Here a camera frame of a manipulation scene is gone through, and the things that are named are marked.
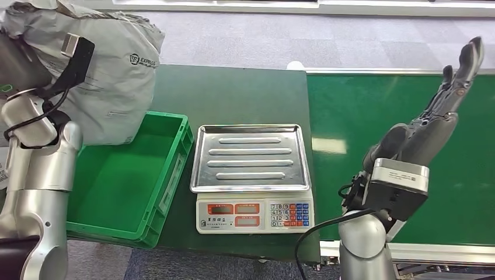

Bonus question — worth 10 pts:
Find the white electronic weighing scale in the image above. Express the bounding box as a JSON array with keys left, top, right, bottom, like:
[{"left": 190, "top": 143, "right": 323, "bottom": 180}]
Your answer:
[{"left": 189, "top": 123, "right": 315, "bottom": 235}]

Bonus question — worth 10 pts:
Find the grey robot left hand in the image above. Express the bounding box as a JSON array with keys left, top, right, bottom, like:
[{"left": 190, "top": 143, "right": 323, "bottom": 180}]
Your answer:
[{"left": 0, "top": 33, "right": 53, "bottom": 97}]

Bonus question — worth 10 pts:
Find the grey courier package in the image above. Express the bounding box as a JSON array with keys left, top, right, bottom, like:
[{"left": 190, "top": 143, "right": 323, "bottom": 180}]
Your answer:
[{"left": 0, "top": 0, "right": 166, "bottom": 147}]

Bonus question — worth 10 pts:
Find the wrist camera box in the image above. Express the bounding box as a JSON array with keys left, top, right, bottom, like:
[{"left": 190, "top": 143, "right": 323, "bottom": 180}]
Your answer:
[
  {"left": 39, "top": 33, "right": 96, "bottom": 99},
  {"left": 360, "top": 157, "right": 431, "bottom": 224}
]

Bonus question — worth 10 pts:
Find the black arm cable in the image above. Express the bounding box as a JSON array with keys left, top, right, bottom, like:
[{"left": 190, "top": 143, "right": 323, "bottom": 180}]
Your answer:
[
  {"left": 294, "top": 208, "right": 378, "bottom": 280},
  {"left": 3, "top": 86, "right": 75, "bottom": 150}
]

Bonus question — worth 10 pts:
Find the white courier bag red print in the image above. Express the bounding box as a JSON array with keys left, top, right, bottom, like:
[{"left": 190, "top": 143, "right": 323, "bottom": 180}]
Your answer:
[{"left": 0, "top": 135, "right": 10, "bottom": 191}]

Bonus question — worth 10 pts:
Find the green conveyor belt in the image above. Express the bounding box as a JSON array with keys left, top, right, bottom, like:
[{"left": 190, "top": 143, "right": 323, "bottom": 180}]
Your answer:
[{"left": 304, "top": 68, "right": 495, "bottom": 267}]

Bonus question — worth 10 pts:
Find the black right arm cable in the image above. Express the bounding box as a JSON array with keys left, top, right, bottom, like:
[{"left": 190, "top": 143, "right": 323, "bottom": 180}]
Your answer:
[{"left": 294, "top": 208, "right": 378, "bottom": 280}]

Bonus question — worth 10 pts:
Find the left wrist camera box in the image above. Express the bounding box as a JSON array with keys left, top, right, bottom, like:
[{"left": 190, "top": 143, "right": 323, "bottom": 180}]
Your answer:
[{"left": 39, "top": 33, "right": 96, "bottom": 99}]

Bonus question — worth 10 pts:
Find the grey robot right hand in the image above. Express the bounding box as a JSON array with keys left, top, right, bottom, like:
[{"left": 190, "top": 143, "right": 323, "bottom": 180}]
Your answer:
[{"left": 362, "top": 36, "right": 486, "bottom": 174}]

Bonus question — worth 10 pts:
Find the white low ledge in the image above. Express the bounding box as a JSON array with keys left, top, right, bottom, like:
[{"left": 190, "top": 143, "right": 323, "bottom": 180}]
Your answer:
[{"left": 112, "top": 0, "right": 495, "bottom": 18}]

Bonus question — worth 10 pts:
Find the green plastic basket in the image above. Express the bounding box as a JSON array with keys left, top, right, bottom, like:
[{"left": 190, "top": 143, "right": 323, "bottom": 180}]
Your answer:
[{"left": 65, "top": 111, "right": 194, "bottom": 250}]

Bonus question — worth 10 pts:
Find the dark green table cover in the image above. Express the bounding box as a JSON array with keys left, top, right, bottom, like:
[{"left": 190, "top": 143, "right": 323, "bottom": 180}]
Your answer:
[{"left": 0, "top": 64, "right": 322, "bottom": 264}]

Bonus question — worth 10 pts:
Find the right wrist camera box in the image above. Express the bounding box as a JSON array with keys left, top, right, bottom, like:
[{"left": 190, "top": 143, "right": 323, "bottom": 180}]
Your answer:
[{"left": 360, "top": 157, "right": 431, "bottom": 224}]

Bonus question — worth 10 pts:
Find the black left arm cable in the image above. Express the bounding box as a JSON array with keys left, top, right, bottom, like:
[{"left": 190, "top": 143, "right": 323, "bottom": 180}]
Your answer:
[{"left": 3, "top": 86, "right": 75, "bottom": 150}]

